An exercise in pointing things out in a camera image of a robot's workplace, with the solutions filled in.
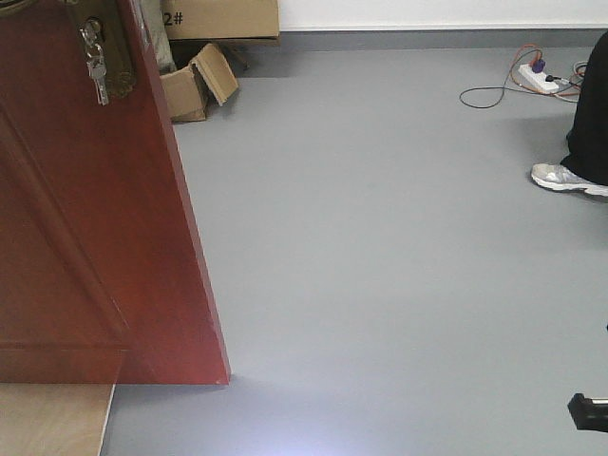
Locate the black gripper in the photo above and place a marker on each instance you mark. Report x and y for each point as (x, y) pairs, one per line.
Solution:
(588, 413)

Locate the brown wooden door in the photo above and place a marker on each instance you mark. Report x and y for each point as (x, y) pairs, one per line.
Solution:
(103, 278)

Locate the brass door lock plate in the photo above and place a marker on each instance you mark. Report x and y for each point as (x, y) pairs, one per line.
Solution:
(120, 72)

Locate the seated person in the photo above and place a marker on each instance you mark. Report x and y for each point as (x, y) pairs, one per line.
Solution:
(584, 169)

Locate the white power strip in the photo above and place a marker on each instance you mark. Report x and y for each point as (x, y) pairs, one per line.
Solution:
(536, 81)

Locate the open flat cardboard box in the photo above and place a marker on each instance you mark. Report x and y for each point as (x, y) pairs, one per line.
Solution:
(187, 90)

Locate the cardboard box marked 2# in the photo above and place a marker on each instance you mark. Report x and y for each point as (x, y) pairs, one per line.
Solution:
(221, 19)

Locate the large grey-green woven sack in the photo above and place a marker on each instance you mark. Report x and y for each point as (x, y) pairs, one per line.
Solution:
(153, 18)

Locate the silver keys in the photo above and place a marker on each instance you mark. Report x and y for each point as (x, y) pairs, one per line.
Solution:
(95, 58)

